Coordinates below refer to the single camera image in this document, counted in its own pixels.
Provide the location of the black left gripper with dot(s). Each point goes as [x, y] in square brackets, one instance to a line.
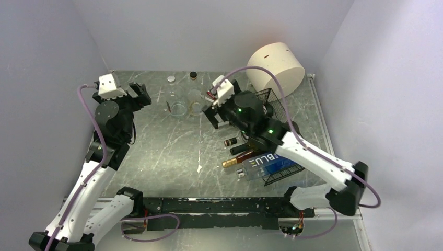
[137, 102]

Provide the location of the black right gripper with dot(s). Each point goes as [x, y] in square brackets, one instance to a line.
[210, 111]

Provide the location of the silver capped clear bottle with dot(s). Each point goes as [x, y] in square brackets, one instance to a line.
[175, 98]

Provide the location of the dark wine bottle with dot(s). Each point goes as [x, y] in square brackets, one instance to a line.
[246, 146]

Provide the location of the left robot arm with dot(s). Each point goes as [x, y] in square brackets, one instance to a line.
[73, 228]

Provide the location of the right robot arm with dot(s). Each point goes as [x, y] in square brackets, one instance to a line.
[344, 181]

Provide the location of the black gold capped clear bottle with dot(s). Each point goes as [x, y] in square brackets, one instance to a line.
[230, 142]

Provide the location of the gold capped amber wine bottle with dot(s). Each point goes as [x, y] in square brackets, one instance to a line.
[242, 157]

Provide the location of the blue labelled clear bottle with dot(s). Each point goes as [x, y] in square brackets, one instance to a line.
[267, 166]

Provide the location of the cream cylindrical appliance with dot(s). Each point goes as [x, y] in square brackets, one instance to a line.
[281, 62]

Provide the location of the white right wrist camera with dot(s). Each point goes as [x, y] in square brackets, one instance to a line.
[223, 92]

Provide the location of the black wire wine rack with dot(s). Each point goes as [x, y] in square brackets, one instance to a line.
[275, 109]

